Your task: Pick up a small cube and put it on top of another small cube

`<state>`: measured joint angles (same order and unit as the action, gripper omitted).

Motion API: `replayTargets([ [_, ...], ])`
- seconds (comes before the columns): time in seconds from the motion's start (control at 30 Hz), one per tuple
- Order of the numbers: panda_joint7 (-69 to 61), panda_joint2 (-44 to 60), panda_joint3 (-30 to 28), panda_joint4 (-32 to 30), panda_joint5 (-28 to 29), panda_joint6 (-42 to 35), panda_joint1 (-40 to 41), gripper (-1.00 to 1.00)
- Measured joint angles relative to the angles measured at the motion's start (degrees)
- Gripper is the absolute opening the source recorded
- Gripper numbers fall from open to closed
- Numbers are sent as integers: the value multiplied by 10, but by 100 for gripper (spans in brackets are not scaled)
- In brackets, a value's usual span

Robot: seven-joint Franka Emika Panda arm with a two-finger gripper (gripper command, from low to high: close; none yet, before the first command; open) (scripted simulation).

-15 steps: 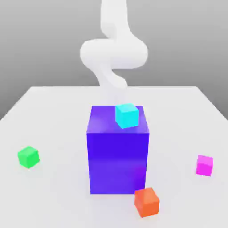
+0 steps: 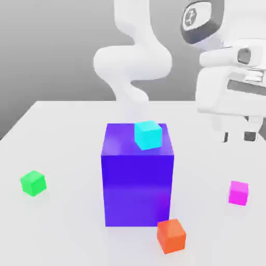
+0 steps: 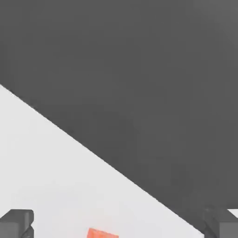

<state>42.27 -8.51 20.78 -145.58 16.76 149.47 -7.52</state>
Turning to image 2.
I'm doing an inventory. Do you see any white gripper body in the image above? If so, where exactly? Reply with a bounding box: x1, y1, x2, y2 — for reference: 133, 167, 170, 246
194, 65, 266, 119

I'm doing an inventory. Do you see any large purple box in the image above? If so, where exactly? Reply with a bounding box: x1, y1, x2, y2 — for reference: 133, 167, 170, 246
100, 122, 175, 228

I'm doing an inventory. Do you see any small magenta cube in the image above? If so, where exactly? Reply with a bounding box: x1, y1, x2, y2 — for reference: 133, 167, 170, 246
228, 180, 249, 206

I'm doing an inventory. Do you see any small orange cube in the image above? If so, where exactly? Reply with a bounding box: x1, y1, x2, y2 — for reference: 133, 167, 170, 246
156, 218, 187, 255

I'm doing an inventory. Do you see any small cyan cube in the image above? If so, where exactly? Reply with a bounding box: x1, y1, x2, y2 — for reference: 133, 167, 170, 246
134, 120, 163, 151

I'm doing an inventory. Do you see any small green cube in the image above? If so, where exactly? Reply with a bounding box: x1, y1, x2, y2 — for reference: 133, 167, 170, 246
20, 170, 47, 197

